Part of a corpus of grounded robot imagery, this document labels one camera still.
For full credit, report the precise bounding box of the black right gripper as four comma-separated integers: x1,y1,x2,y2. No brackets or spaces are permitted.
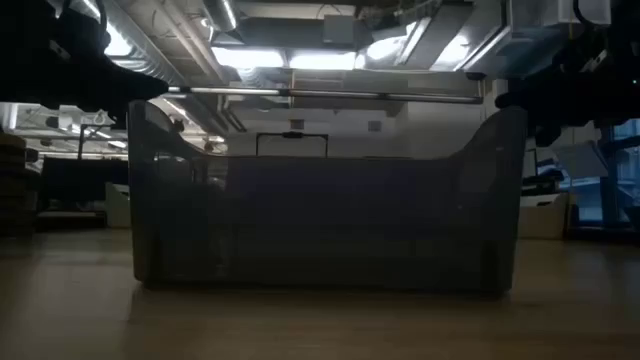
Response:
494,74,640,148

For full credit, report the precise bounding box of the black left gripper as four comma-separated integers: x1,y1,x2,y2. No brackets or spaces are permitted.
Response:
44,47,170,121

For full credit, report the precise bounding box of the white plastic bin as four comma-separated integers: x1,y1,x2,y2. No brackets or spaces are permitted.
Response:
518,192,569,240
104,182,134,229

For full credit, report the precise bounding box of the grey tilted panel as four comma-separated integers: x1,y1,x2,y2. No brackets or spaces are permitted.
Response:
552,141,610,181

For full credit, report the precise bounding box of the black equipment pile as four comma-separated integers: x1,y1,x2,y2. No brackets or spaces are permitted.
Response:
519,159,566,197

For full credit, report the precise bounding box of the black monitor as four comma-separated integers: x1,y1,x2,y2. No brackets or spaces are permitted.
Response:
39,157,130,201

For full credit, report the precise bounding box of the ceiling light panel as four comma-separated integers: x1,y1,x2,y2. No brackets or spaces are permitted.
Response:
288,51,357,71
212,47,285,70

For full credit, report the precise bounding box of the silver horizontal pipe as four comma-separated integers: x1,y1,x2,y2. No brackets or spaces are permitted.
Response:
167,85,485,105

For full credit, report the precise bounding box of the grey ceiling box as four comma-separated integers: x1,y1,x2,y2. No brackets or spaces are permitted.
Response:
322,13,356,45

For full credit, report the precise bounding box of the dark grey translucent bin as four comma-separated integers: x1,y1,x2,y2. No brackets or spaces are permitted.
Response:
127,99,530,295

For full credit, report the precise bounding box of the black metal table frame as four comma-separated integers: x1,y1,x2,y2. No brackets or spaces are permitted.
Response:
34,209,640,244

